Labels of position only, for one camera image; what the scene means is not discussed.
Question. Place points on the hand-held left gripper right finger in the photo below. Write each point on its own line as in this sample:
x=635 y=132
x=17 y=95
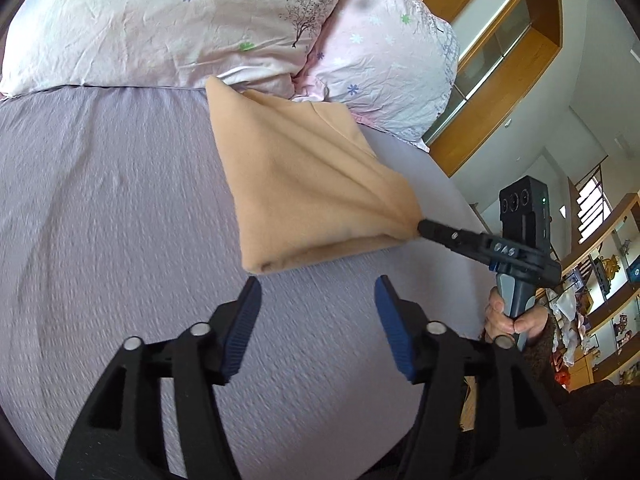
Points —
x=392 y=322

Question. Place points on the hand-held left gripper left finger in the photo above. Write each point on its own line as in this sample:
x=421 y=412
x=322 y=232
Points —
x=242 y=322

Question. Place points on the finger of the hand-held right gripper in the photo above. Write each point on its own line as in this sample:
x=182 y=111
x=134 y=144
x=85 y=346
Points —
x=452 y=236

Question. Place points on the tan cloth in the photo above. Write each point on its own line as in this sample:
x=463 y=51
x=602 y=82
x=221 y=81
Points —
x=300 y=180

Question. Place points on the person's right forearm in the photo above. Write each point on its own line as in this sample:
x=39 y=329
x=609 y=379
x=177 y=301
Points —
x=585 y=410

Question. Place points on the person's right hand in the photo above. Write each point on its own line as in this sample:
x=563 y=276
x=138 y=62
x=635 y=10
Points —
x=500 y=322

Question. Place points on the purple bed sheet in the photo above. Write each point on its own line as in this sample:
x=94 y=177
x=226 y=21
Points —
x=200 y=285

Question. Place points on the window with bars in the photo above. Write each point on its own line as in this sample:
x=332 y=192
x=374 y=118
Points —
x=592 y=205

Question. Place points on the wooden display shelf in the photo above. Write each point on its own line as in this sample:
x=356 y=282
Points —
x=600 y=300

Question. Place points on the wooden headboard cabinet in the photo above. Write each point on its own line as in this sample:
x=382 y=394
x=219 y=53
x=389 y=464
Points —
x=500 y=60

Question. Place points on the pink floral pillow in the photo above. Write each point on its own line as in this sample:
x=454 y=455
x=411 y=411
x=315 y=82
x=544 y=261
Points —
x=380 y=55

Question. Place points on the white floral pillow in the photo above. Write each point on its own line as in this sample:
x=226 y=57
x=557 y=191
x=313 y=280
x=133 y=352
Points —
x=165 y=25

